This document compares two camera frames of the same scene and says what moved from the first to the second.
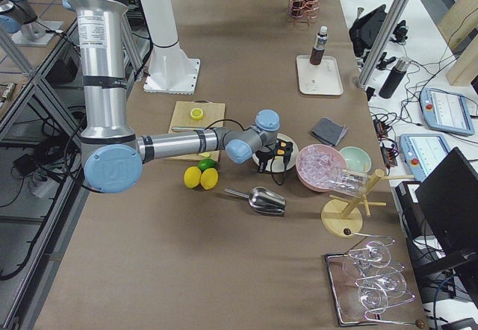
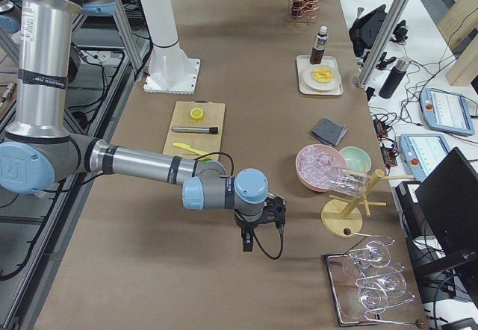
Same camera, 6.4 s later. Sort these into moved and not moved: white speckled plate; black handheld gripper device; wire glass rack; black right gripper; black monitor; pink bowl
Moved: black right gripper; white speckled plate
Not moved: wire glass rack; black monitor; pink bowl; black handheld gripper device
